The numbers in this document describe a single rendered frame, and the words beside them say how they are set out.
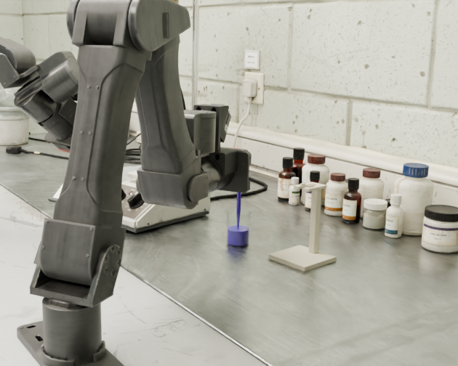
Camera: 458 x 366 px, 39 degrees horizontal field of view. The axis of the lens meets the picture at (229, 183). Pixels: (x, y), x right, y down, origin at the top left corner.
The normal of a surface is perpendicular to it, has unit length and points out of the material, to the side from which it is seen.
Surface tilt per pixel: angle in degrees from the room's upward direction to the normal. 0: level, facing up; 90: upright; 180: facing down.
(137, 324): 0
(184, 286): 0
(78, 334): 90
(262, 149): 90
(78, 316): 90
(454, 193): 90
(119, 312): 0
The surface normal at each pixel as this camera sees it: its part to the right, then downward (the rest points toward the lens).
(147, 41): 0.92, 0.11
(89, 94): -0.38, -0.10
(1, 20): 0.57, 0.19
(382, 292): 0.02, -0.98
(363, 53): -0.82, 0.11
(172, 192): -0.39, 0.48
